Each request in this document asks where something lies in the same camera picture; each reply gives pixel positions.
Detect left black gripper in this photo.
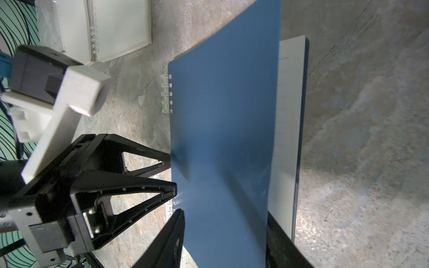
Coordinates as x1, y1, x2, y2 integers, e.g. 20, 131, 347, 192
6, 134, 177, 267

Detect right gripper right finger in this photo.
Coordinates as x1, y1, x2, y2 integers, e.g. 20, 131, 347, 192
266, 212, 313, 268

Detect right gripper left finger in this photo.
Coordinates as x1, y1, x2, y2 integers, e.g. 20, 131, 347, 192
132, 209, 185, 268

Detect blue cover notebook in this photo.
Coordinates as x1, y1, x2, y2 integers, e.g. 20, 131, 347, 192
168, 1, 281, 268

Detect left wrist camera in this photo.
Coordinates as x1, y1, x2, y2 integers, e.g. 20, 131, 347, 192
1, 45, 111, 184

